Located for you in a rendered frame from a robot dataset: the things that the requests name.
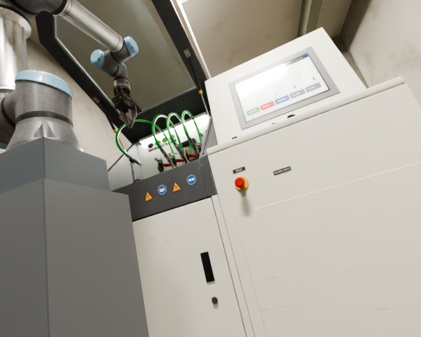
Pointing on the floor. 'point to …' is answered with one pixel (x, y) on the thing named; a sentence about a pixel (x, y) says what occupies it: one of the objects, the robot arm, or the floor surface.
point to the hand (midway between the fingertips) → (131, 126)
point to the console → (331, 208)
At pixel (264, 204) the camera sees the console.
